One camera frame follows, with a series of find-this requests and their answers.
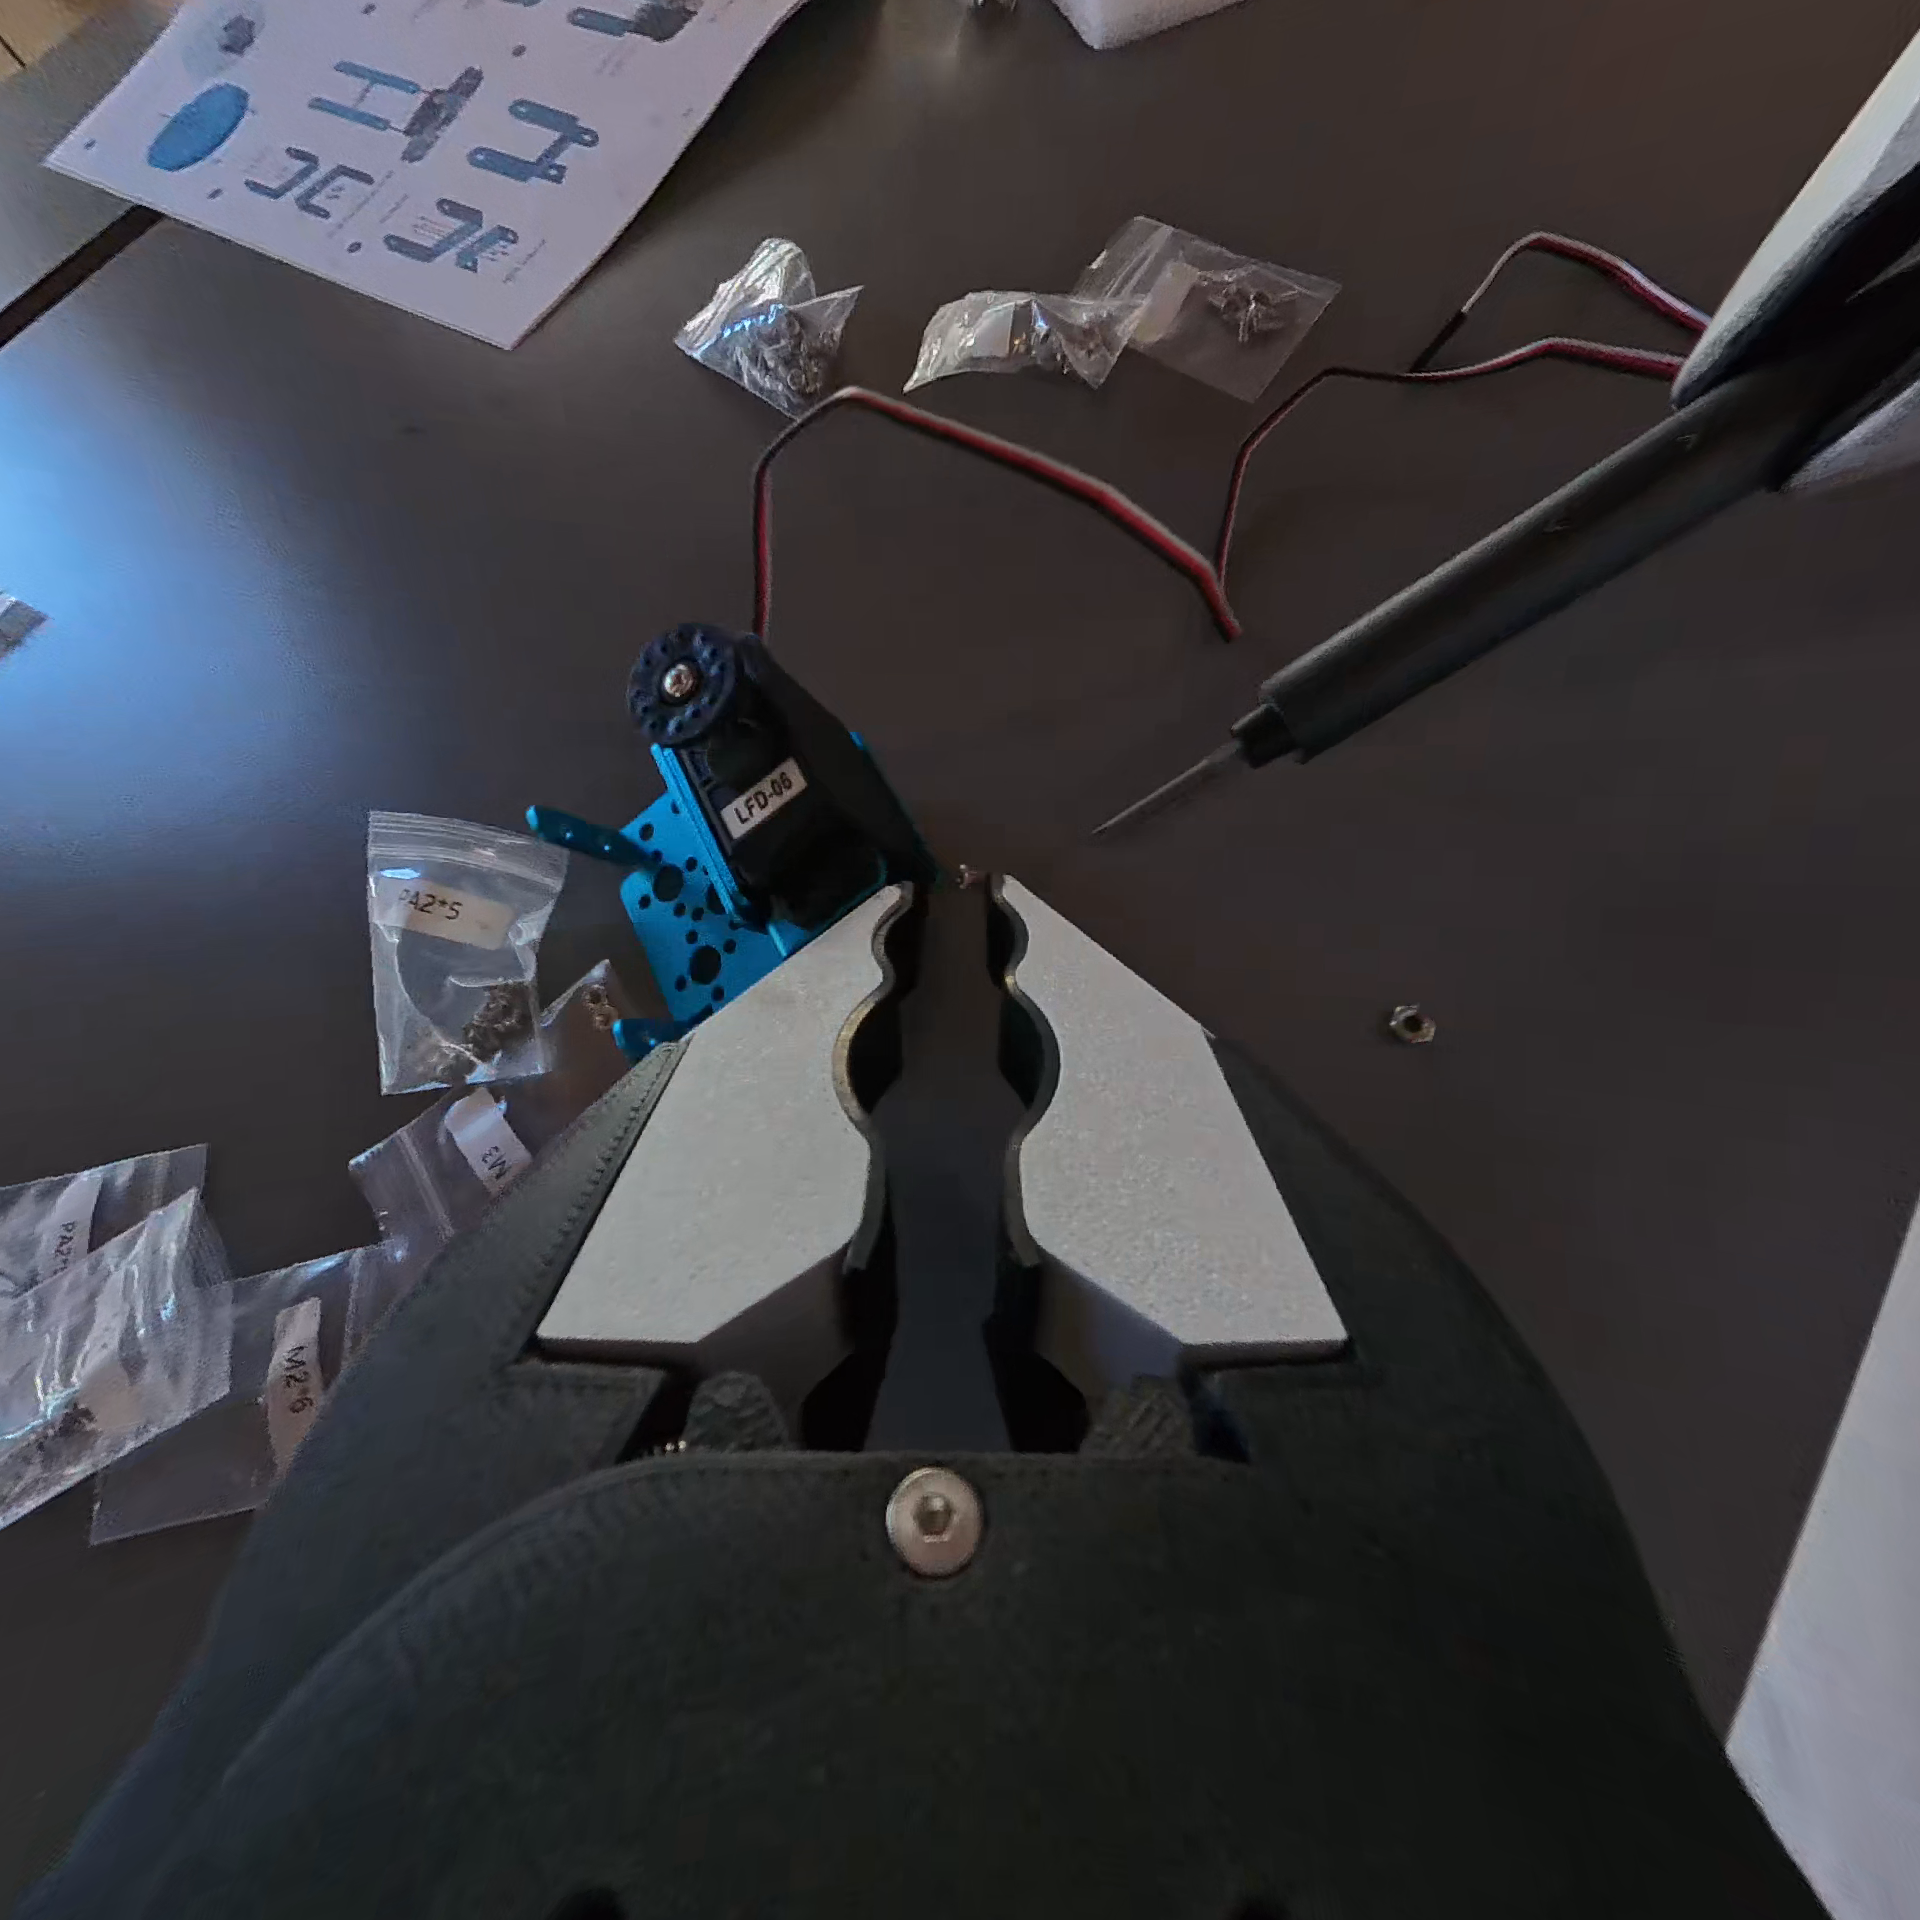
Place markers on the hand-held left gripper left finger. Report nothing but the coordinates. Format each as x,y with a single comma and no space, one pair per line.
703,1202

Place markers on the flat clear parts bag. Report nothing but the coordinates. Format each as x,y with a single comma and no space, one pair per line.
1247,323

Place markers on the crumpled clear parts bag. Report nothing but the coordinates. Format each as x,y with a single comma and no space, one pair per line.
1007,333

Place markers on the white printed instruction manual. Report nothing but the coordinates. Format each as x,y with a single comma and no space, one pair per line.
451,164

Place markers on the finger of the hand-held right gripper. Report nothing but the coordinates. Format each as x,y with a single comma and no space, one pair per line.
1875,451
1823,195

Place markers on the small black washer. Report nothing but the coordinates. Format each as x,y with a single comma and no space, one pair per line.
1411,1025

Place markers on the clear bag of screws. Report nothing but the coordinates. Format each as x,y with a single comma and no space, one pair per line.
773,336

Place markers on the dark brown desk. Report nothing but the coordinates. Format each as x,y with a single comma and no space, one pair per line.
1500,1124

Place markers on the black screwdriver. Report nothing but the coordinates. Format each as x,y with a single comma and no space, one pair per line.
1500,555

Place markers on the blue metal bracket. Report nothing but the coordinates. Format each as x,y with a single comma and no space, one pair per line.
677,898

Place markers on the white square foam frame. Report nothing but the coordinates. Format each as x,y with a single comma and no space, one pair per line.
1140,17

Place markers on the group of small clear bags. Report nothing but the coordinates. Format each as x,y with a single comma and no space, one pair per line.
451,960

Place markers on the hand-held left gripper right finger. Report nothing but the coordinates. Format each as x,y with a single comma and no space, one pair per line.
1183,1202

